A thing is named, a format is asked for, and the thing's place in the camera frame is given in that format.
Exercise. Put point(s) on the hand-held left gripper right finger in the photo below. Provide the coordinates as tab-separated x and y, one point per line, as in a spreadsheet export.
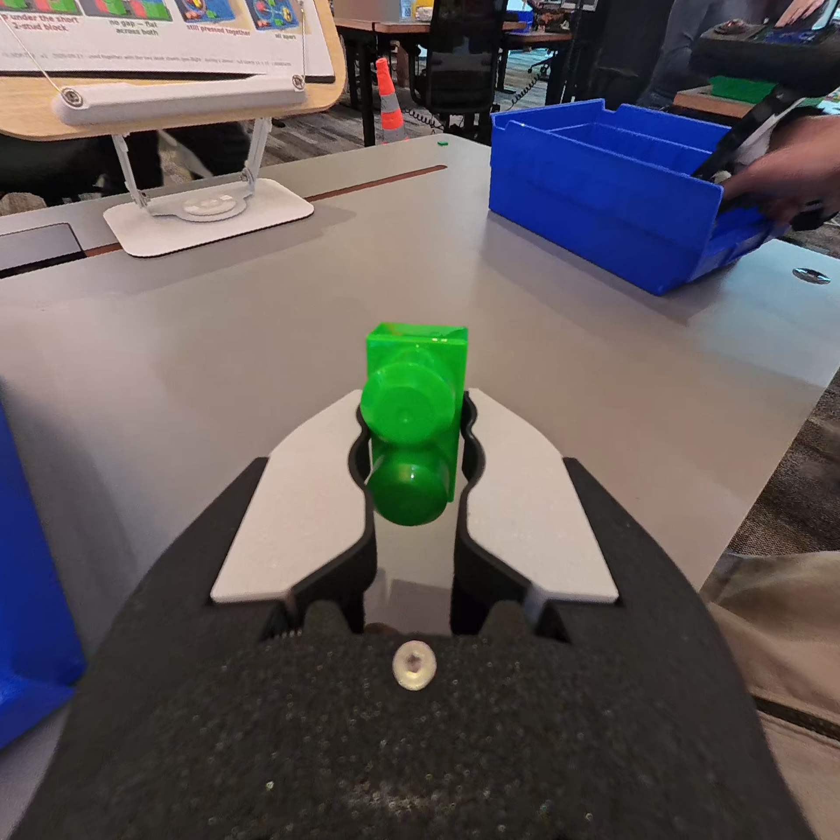
538	525

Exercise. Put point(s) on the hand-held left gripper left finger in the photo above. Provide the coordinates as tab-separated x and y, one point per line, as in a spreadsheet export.
289	525

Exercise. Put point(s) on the green two-stud toy block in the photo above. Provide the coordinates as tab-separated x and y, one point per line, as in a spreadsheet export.
414	394

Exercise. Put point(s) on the blue plastic bin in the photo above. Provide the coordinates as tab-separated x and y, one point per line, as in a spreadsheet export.
591	210
33	617

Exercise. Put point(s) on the person's right hand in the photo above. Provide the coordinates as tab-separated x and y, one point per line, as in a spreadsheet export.
801	171

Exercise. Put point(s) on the black office chair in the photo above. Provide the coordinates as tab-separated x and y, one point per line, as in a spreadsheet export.
466	66

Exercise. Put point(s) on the white book stand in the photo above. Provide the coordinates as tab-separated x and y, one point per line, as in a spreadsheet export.
223	223

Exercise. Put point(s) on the black flat panel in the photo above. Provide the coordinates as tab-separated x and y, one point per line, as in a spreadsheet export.
40	247

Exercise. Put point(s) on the orange traffic cone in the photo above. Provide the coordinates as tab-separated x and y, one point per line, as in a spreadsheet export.
390	112

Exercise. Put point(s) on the printed instruction sheet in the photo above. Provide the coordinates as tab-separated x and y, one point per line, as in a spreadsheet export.
158	40

